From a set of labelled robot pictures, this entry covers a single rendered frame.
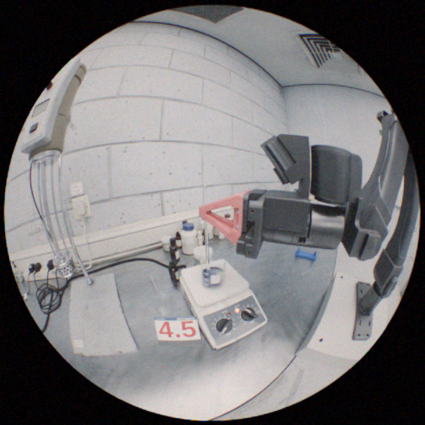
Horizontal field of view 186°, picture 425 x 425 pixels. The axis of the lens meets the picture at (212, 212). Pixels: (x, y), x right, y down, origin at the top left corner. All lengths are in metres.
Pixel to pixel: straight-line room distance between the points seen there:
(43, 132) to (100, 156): 0.39
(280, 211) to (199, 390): 0.33
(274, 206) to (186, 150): 0.58
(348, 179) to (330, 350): 0.29
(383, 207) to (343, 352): 0.27
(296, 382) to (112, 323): 0.41
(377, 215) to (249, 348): 0.31
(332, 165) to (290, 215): 0.07
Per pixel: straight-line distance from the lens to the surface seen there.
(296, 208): 0.15
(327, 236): 0.18
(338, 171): 0.16
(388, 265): 0.33
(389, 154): 0.25
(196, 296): 0.29
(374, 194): 0.21
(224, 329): 0.27
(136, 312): 0.40
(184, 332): 0.32
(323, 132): 1.74
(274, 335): 0.35
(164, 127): 0.67
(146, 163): 0.61
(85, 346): 0.41
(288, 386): 0.34
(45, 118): 0.29
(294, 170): 0.16
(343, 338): 0.36
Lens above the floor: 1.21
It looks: 17 degrees down
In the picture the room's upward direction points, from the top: straight up
